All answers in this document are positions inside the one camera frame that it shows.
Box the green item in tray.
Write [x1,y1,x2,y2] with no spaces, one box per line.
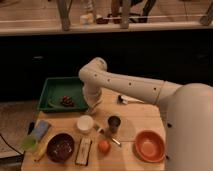
[48,100,61,108]

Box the blue sponge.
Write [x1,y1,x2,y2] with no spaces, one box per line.
[31,120,51,141]

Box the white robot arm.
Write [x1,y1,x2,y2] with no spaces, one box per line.
[79,57,213,171]

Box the orange plastic bowl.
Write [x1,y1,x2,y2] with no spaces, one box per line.
[134,130,165,163]

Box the white paper cup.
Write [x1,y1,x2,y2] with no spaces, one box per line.
[76,115,94,134]

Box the white handled brush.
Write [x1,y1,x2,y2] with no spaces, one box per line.
[117,95,143,105]

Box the brown pine cone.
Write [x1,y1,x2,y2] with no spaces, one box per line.
[60,96,75,107]

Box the yellow banana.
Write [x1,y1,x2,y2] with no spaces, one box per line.
[34,145,47,162]

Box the green plastic tray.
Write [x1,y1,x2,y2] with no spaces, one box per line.
[38,77,88,113]

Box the small metal cup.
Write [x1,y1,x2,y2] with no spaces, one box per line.
[108,116,121,133]

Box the metal spoon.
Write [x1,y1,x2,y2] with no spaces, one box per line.
[94,124,122,147]

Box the wooden block with label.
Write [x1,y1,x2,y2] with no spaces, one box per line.
[75,138,92,166]

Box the green plastic cup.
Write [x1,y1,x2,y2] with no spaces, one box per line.
[21,135,37,152]

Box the dark purple bowl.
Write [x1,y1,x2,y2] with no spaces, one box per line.
[46,133,75,163]

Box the orange fruit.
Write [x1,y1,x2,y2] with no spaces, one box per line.
[97,140,111,154]

